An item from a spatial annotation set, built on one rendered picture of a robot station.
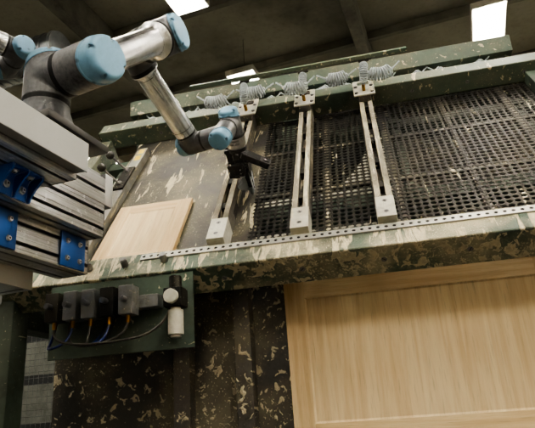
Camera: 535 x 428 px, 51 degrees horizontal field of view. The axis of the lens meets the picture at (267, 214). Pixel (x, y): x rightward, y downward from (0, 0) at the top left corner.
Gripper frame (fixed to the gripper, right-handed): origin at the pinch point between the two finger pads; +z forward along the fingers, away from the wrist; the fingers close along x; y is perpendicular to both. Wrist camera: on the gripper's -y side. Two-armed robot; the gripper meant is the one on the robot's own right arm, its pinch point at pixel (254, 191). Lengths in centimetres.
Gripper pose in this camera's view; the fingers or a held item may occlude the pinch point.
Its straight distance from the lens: 219.8
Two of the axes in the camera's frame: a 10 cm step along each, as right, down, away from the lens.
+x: -0.8, 5.4, -8.4
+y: -9.8, 1.3, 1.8
